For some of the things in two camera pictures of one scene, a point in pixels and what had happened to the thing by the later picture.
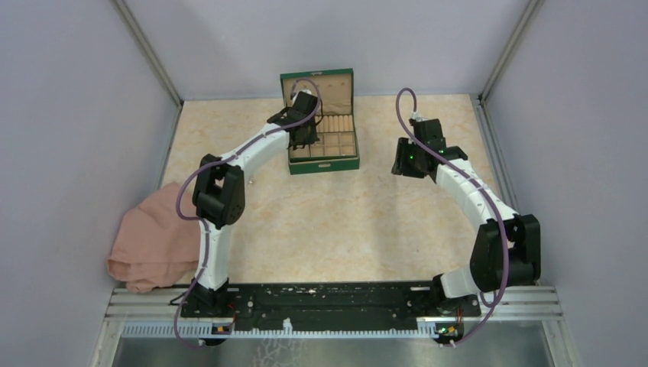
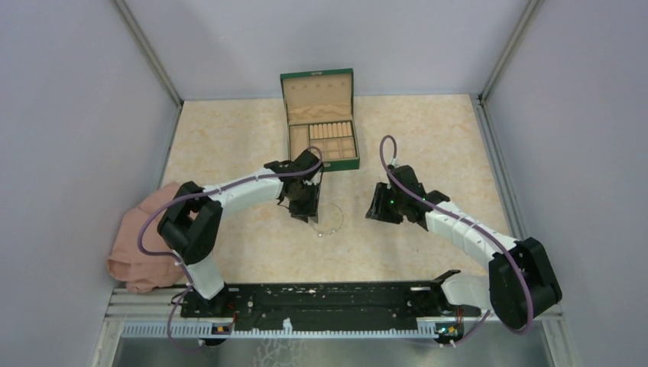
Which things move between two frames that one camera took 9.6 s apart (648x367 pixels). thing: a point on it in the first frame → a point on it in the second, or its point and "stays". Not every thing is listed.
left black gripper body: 310,135 → 306,203
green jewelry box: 338,147 stays
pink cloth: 153,246 stays
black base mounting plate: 389,307 stays
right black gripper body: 408,160 → 388,206
